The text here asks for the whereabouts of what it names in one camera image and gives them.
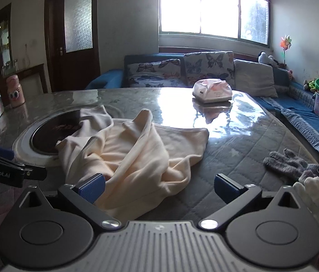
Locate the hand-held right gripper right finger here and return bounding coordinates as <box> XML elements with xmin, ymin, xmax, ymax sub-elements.
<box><xmin>200</xmin><ymin>173</ymin><xmax>303</xmax><ymax>231</ymax></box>

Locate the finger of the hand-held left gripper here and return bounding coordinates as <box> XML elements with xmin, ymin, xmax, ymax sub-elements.
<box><xmin>0</xmin><ymin>144</ymin><xmax>25</xmax><ymax>168</ymax></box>
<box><xmin>21</xmin><ymin>167</ymin><xmax>47</xmax><ymax>180</ymax></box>

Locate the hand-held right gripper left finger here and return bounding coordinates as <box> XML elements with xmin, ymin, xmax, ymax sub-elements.
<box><xmin>18</xmin><ymin>173</ymin><xmax>122</xmax><ymax>230</ymax></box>

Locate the cream long-sleeve shirt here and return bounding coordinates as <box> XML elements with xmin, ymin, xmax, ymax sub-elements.
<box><xmin>55</xmin><ymin>105</ymin><xmax>209</xmax><ymax>221</ymax></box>

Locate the round black induction cooktop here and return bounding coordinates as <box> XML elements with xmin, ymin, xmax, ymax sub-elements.
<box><xmin>14</xmin><ymin>108</ymin><xmax>115</xmax><ymax>166</ymax></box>

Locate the pink cartoon thermos bottle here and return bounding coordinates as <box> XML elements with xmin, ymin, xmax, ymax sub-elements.
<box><xmin>6</xmin><ymin>74</ymin><xmax>25</xmax><ymax>108</ymax></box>

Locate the grey knitted glove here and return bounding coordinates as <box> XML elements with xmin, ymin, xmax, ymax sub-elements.
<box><xmin>263</xmin><ymin>149</ymin><xmax>316</xmax><ymax>182</ymax></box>

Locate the dark wooden sideboard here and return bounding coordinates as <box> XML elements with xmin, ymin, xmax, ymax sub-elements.
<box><xmin>15</xmin><ymin>64</ymin><xmax>48</xmax><ymax>97</ymax></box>

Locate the white knitted glove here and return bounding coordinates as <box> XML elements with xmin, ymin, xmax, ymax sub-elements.
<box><xmin>292</xmin><ymin>177</ymin><xmax>319</xmax><ymax>234</ymax></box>

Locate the pink white tissue pack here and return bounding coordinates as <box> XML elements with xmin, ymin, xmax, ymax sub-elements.
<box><xmin>192</xmin><ymin>78</ymin><xmax>233</xmax><ymax>104</ymax></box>

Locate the blue sofa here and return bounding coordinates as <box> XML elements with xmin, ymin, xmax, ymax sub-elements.
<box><xmin>84</xmin><ymin>52</ymin><xmax>319</xmax><ymax>168</ymax></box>

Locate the dark wooden glass door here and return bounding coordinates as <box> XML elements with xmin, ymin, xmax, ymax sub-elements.
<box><xmin>44</xmin><ymin>0</ymin><xmax>101</xmax><ymax>92</ymax></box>

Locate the grey cushion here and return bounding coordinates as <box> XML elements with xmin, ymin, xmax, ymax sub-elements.
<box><xmin>233</xmin><ymin>59</ymin><xmax>278</xmax><ymax>98</ymax></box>

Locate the square butterfly print cushion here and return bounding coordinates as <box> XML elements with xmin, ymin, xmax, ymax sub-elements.
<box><xmin>183</xmin><ymin>51</ymin><xmax>235</xmax><ymax>87</ymax></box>

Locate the green plush toy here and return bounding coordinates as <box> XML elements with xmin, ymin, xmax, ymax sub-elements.
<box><xmin>302</xmin><ymin>79</ymin><xmax>317</xmax><ymax>92</ymax></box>

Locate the white plush toy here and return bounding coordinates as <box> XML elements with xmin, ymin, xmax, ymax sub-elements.
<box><xmin>258</xmin><ymin>51</ymin><xmax>279</xmax><ymax>68</ymax></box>

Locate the colourful pinwheel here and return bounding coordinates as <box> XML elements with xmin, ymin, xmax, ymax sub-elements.
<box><xmin>280</xmin><ymin>35</ymin><xmax>293</xmax><ymax>66</ymax></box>

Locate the large window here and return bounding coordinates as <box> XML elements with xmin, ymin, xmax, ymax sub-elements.
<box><xmin>158</xmin><ymin>0</ymin><xmax>270</xmax><ymax>47</ymax></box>

